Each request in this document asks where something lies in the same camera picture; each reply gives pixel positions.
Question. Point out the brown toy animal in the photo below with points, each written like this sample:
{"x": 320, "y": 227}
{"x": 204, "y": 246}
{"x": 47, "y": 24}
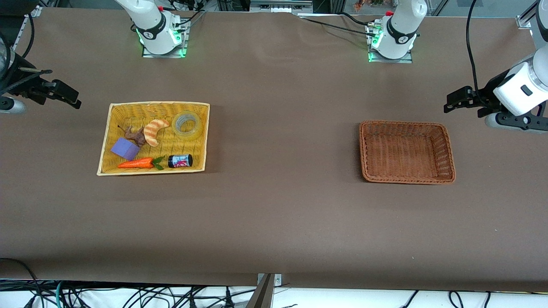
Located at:
{"x": 138, "y": 136}

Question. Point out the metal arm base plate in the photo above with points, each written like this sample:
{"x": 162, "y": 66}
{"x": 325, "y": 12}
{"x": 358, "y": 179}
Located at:
{"x": 406, "y": 59}
{"x": 185, "y": 40}

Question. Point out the yellow wicker basket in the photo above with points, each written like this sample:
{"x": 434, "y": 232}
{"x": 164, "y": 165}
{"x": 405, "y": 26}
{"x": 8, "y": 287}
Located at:
{"x": 188, "y": 147}

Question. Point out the toy croissant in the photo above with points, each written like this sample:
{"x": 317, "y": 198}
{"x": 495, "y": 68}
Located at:
{"x": 152, "y": 130}

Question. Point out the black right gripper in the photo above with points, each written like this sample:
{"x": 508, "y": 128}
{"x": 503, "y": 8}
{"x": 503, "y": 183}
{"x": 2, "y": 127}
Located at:
{"x": 22, "y": 85}

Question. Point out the clear yellowish tape roll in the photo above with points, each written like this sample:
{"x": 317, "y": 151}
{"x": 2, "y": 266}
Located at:
{"x": 177, "y": 132}

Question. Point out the silver metal box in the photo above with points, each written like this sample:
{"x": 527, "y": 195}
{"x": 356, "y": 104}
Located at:
{"x": 280, "y": 6}

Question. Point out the brown wicker basket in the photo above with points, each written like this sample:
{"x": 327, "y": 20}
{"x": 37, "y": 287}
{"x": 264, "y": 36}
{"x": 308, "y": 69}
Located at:
{"x": 406, "y": 154}

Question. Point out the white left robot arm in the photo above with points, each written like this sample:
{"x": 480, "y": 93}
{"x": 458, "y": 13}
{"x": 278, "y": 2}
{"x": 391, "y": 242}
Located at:
{"x": 400, "y": 25}

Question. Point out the metal table bracket post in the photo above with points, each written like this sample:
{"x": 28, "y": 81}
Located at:
{"x": 262, "y": 295}

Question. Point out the small black can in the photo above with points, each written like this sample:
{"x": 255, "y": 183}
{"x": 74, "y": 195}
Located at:
{"x": 180, "y": 161}

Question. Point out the orange toy carrot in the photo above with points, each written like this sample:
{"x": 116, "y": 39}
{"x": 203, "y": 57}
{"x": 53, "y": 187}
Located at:
{"x": 137, "y": 163}

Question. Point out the purple cube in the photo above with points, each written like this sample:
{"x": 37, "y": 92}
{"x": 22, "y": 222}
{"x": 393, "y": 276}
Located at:
{"x": 125, "y": 149}

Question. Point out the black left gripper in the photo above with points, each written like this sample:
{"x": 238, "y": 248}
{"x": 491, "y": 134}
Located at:
{"x": 489, "y": 91}

